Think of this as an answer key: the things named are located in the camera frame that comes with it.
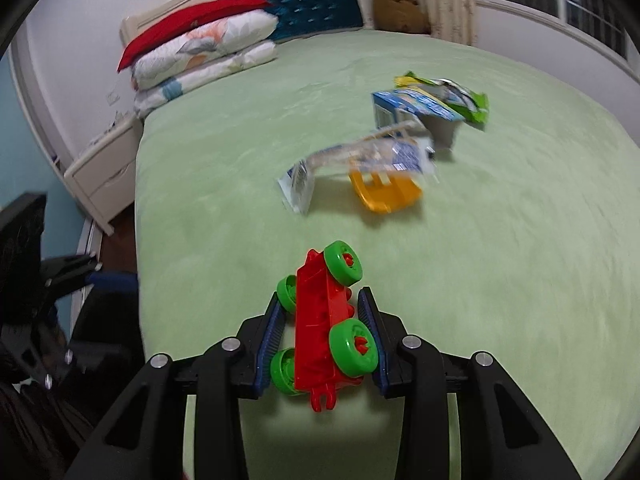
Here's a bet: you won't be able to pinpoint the floral beige curtain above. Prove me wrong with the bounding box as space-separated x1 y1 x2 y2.
412 0 479 47

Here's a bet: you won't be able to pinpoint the green blanket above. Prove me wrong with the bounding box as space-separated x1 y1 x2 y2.
132 27 640 480

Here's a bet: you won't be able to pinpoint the white pillow with blue stripe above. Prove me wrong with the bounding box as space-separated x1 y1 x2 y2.
132 40 279 117

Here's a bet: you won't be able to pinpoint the dark cloth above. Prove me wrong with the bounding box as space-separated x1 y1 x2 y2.
0 382 109 480

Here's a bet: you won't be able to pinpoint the blue and white carton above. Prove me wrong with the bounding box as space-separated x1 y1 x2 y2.
370 87 467 154

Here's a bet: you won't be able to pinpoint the red toy car green wheels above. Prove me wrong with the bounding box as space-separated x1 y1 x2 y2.
270 240 380 414

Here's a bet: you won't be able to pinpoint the green and yellow packet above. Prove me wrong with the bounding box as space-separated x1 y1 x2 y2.
393 70 491 132

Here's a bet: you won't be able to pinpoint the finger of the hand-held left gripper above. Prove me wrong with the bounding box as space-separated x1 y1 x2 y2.
42 253 104 291
27 270 147 397

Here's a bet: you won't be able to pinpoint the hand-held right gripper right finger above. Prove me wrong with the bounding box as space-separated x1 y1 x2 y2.
356 286 584 480

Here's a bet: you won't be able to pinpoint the floral pillow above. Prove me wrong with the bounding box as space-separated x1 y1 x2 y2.
130 9 280 92

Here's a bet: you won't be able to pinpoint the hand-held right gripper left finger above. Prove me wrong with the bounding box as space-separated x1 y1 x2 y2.
65 290 289 480

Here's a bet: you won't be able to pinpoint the white nightstand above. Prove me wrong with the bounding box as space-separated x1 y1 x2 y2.
63 114 146 237

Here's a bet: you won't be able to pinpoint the clear plastic wrapper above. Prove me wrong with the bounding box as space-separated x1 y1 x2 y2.
277 129 442 217

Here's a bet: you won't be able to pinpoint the brown plush bear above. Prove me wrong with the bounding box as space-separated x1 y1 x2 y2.
370 0 432 35

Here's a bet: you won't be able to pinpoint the yellow toy piece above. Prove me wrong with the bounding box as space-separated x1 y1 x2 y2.
348 169 424 215

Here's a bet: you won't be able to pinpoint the red pillow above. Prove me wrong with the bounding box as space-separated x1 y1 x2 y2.
116 0 274 74

